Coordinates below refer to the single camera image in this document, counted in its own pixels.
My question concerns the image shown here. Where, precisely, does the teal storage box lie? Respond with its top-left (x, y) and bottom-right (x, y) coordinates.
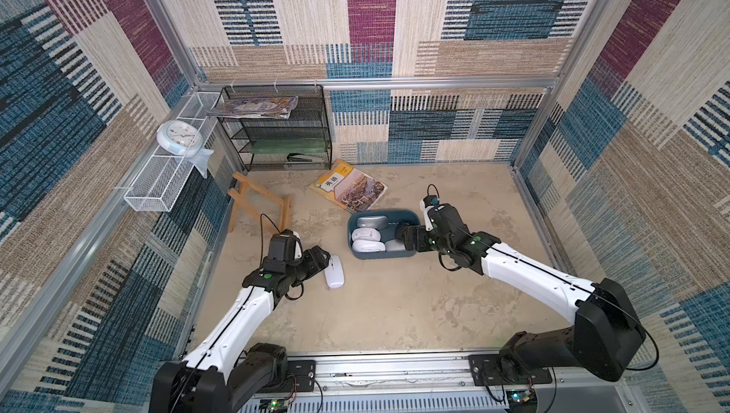
top-left (347, 209), bottom-right (421, 260)

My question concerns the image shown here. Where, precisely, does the white oval mouse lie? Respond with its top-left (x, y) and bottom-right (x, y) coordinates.
top-left (352, 239), bottom-right (387, 253)

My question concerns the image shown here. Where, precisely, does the silver grey mouse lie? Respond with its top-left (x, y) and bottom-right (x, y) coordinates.
top-left (357, 215), bottom-right (390, 230)

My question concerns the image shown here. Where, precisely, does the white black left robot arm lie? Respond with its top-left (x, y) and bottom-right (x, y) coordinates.
top-left (148, 246), bottom-right (331, 412)

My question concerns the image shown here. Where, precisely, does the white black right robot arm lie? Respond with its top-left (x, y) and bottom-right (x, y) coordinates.
top-left (395, 224), bottom-right (647, 382)

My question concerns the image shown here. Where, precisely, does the grey mouse in box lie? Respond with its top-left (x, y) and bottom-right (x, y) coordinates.
top-left (384, 239), bottom-right (407, 253)

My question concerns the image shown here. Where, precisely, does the white mouse in box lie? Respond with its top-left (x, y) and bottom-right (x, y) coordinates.
top-left (351, 228), bottom-right (381, 242)

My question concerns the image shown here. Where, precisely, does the wooden tabletop easel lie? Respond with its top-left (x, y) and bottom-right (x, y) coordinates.
top-left (227, 172), bottom-right (293, 234)

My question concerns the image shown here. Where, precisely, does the yellow English textbook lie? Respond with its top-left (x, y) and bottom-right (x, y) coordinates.
top-left (310, 159), bottom-right (388, 213)

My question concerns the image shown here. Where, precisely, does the black stapler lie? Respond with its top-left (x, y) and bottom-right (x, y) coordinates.
top-left (287, 154), bottom-right (325, 164)

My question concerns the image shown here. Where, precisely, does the green flat case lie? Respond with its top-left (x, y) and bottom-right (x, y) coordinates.
top-left (249, 138), bottom-right (329, 154)

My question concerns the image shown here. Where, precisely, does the black mesh shelf rack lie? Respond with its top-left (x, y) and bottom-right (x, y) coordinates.
top-left (216, 84), bottom-right (333, 173)

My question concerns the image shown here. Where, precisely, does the colourful magazine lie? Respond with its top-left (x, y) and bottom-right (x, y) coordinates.
top-left (206, 97), bottom-right (300, 119)

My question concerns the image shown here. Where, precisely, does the white round clock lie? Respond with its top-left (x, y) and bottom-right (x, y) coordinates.
top-left (156, 119), bottom-right (203, 157)

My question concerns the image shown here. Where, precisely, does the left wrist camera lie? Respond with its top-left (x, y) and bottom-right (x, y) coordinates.
top-left (267, 230), bottom-right (302, 265)

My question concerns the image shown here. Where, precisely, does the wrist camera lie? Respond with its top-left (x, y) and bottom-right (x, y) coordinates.
top-left (267, 230), bottom-right (302, 265)
top-left (420, 194), bottom-right (465, 232)

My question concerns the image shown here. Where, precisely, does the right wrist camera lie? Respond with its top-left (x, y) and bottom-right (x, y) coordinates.
top-left (420, 194), bottom-right (465, 232)

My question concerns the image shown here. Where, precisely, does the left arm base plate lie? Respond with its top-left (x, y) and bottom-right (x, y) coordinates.
top-left (269, 360), bottom-right (317, 394)

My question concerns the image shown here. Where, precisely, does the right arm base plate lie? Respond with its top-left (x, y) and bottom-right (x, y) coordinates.
top-left (467, 353), bottom-right (553, 386)

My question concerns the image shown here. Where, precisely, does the white wire wall basket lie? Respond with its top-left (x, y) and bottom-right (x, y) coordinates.
top-left (125, 92), bottom-right (221, 213)

